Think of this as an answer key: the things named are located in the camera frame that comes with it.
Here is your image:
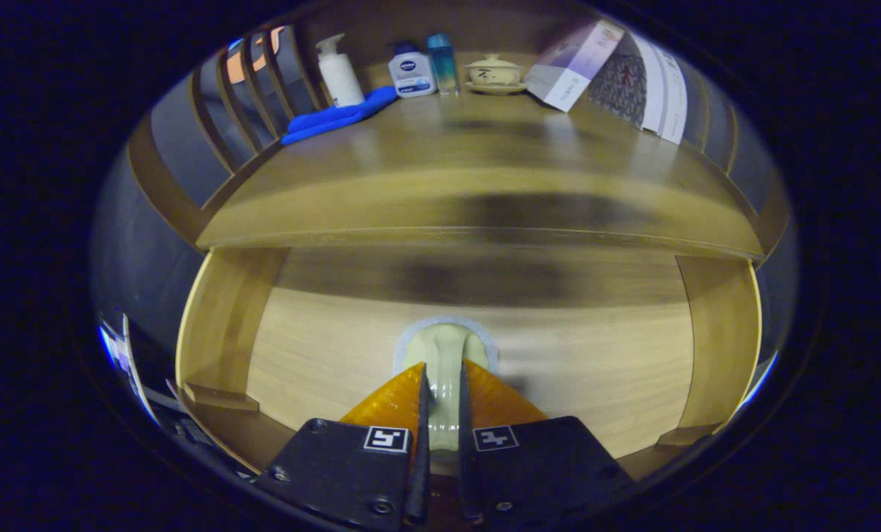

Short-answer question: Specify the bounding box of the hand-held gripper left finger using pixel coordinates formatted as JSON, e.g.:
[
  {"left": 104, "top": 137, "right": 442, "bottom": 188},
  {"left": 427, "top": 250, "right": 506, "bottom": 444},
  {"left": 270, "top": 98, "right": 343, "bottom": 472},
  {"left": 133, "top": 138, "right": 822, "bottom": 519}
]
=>
[{"left": 253, "top": 361, "right": 431, "bottom": 531}]

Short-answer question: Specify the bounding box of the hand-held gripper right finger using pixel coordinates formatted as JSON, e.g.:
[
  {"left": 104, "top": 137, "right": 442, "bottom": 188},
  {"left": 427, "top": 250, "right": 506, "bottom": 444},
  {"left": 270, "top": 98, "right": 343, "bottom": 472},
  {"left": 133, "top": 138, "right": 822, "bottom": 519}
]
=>
[{"left": 459, "top": 359, "right": 639, "bottom": 531}]

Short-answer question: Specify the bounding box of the wooden drawer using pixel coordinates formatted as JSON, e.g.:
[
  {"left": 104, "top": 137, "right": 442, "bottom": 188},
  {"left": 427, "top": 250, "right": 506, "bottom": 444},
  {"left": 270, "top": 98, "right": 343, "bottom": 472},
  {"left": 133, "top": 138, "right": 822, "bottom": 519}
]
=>
[{"left": 176, "top": 248, "right": 762, "bottom": 481}]

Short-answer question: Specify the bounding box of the wooden countertop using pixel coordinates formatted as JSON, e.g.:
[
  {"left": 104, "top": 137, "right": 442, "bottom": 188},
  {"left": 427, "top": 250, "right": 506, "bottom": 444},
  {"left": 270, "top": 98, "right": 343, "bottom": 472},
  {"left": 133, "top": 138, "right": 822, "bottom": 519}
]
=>
[{"left": 196, "top": 92, "right": 764, "bottom": 259}]

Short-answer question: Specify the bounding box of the wooden cabinet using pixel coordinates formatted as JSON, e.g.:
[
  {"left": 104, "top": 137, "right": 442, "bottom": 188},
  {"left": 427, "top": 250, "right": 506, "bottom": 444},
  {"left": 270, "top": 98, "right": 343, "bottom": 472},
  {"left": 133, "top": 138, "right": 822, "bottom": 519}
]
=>
[{"left": 126, "top": 7, "right": 794, "bottom": 267}]

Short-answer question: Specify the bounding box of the black backdrop cloth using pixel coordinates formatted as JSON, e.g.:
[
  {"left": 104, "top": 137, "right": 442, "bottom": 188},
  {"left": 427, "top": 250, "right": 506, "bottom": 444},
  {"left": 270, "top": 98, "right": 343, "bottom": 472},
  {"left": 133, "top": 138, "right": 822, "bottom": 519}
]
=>
[{"left": 89, "top": 26, "right": 799, "bottom": 415}]

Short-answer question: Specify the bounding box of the blue folded cloth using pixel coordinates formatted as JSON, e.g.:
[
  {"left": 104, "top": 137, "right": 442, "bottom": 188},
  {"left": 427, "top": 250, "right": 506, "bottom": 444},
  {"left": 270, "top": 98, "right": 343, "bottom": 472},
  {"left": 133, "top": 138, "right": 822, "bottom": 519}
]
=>
[{"left": 281, "top": 86, "right": 399, "bottom": 146}]

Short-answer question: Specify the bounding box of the white bottle blue label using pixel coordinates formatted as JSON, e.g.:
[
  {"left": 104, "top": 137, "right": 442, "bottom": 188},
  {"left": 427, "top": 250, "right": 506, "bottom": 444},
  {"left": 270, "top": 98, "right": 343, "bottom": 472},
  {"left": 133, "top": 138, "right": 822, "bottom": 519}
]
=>
[{"left": 388, "top": 41, "right": 438, "bottom": 99}]

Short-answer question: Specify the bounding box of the beige lidded teacup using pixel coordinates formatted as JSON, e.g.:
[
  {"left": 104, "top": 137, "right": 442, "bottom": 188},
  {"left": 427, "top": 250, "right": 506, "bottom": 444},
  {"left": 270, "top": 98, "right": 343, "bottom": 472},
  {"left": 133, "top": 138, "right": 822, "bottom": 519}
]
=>
[{"left": 463, "top": 53, "right": 528, "bottom": 95}]

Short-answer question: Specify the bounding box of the white pump bottle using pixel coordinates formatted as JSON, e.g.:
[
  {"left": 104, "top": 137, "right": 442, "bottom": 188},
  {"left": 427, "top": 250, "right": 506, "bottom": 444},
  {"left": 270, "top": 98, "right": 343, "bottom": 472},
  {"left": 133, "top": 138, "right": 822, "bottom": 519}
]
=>
[{"left": 315, "top": 33, "right": 366, "bottom": 109}]

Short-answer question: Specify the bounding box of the teal glass bottle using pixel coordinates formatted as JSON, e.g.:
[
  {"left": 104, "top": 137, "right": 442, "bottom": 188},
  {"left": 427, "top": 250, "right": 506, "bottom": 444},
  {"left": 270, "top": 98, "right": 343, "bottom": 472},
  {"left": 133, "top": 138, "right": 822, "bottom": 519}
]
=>
[{"left": 426, "top": 33, "right": 460, "bottom": 95}]

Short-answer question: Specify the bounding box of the purple white box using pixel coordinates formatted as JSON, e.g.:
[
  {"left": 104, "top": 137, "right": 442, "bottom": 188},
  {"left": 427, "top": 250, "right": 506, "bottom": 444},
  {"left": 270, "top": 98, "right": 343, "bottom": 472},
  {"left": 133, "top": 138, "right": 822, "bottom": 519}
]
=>
[{"left": 524, "top": 19, "right": 625, "bottom": 113}]

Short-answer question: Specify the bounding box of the grey patterned book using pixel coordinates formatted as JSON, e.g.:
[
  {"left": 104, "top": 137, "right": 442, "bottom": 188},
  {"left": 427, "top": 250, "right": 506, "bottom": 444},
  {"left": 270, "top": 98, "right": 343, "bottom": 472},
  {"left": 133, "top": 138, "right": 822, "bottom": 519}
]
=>
[{"left": 586, "top": 33, "right": 666, "bottom": 134}]

